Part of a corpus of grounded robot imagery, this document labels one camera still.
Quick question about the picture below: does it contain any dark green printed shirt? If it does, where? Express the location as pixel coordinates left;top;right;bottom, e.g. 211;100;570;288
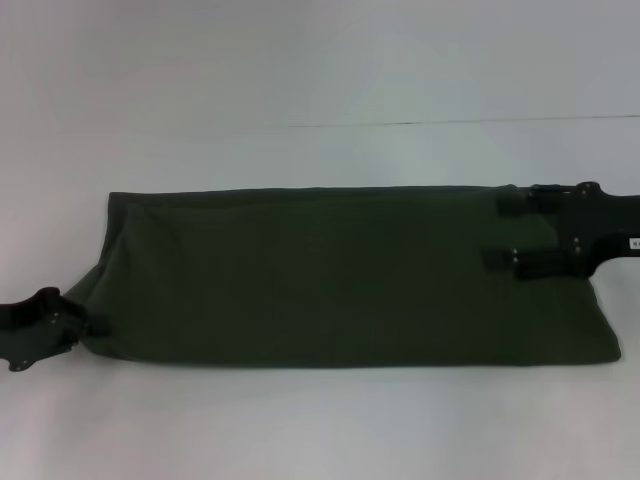
64;183;623;371

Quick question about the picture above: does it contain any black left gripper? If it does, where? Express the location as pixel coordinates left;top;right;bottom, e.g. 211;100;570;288
0;285;113;373

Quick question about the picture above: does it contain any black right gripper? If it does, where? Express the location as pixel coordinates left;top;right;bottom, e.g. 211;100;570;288
481;180;640;282

